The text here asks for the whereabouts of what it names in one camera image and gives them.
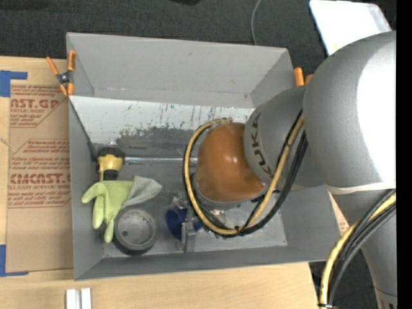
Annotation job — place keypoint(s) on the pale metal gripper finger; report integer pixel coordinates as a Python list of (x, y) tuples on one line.
[(189, 233), (182, 201)]

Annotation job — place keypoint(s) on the shiny metal rod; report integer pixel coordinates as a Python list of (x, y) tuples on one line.
[(154, 160)]

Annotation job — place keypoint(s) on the grey tape roll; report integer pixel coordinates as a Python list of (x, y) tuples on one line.
[(135, 232)]

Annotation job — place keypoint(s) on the light green and grey glove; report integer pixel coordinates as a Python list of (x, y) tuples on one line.
[(107, 198)]

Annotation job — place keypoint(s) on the grey metal bin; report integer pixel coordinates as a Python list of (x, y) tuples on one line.
[(154, 69)]

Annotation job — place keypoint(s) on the brown cardboard board red print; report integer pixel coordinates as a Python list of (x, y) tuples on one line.
[(35, 230)]

